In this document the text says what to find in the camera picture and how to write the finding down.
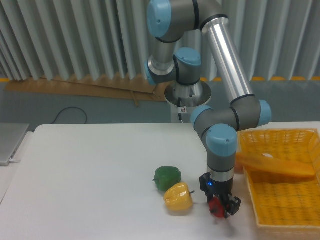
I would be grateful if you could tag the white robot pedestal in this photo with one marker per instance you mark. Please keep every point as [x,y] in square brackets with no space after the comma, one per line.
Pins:
[184,99]

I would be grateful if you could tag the red bell pepper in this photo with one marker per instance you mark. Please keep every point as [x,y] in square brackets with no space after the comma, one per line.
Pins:
[216,208]

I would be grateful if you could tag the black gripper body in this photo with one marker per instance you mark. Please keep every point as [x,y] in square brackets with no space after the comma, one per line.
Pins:
[219,188]

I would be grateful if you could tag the orange baguette bread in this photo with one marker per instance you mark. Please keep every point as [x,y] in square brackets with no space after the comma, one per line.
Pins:
[262,163]

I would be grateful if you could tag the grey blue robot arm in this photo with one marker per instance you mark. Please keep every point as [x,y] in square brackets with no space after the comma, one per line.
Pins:
[167,21]

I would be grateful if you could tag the yellow bell pepper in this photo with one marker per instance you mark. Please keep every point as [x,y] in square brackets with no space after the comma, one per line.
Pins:
[178,197]

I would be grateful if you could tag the brown cardboard sheet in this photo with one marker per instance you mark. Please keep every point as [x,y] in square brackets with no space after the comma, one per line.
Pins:
[136,89]

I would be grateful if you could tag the yellow woven basket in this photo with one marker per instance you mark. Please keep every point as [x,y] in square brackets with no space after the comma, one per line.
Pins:
[283,201]

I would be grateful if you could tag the green bell pepper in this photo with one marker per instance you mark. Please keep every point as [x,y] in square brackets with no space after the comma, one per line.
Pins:
[166,177]

